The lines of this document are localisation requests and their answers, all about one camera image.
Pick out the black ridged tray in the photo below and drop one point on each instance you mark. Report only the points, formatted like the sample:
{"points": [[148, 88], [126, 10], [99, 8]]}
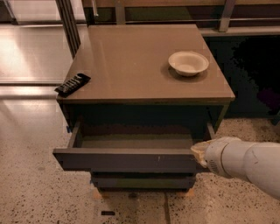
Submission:
{"points": [[71, 85]]}

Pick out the white paper bowl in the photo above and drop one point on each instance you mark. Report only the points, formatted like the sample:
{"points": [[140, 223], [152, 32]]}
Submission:
{"points": [[188, 64]]}

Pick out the metal railing frame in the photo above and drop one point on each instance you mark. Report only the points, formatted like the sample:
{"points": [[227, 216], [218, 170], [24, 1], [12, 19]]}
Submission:
{"points": [[220, 15]]}

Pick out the dark metal post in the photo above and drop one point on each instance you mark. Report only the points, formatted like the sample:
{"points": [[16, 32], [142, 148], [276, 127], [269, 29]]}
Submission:
{"points": [[69, 24]]}

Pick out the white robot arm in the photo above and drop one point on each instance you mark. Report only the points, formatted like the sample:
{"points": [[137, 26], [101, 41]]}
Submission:
{"points": [[230, 157]]}

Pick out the grey drawer cabinet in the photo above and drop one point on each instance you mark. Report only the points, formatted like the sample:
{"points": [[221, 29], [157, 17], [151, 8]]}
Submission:
{"points": [[131, 79]]}

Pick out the beige padded gripper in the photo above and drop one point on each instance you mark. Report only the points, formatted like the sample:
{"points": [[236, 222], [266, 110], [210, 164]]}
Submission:
{"points": [[217, 156]]}

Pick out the grey drawer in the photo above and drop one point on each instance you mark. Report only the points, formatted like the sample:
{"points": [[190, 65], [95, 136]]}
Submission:
{"points": [[153, 146], [146, 182]]}

